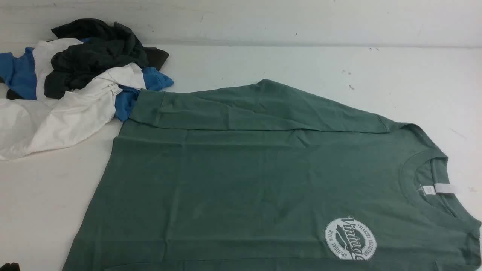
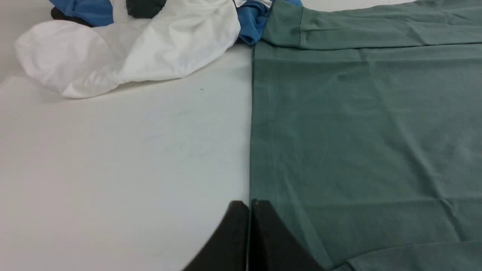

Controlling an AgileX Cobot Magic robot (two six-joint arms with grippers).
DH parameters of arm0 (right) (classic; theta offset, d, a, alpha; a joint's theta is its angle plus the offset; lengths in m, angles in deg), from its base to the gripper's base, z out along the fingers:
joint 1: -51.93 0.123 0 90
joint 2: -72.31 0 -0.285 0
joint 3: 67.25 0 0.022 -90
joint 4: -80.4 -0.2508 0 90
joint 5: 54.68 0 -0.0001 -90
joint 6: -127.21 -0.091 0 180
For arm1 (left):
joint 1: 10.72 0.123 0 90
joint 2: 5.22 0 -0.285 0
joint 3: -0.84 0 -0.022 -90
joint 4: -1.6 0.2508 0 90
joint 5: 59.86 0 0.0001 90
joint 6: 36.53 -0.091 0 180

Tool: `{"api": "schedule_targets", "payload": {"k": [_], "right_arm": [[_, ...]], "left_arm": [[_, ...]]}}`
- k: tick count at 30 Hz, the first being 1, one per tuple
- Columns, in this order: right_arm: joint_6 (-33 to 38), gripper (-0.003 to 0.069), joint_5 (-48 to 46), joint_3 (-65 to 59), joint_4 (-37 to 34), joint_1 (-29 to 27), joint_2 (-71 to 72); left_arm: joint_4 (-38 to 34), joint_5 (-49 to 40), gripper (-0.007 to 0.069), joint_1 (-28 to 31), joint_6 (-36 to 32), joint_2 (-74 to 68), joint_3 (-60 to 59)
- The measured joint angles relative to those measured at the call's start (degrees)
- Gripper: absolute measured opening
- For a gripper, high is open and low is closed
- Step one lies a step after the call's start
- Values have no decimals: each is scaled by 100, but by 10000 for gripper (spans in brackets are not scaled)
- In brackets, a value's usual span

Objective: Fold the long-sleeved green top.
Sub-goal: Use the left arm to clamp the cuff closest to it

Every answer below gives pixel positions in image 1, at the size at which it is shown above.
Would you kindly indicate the green long sleeve shirt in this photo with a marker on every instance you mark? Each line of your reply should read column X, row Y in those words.
column 266, row 177

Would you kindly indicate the dark grey shirt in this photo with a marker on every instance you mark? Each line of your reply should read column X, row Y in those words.
column 84, row 49

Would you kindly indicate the white shirt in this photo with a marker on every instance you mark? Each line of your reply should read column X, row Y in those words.
column 29, row 126

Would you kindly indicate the blue shirt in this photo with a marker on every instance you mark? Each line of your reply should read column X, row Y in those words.
column 18, row 74

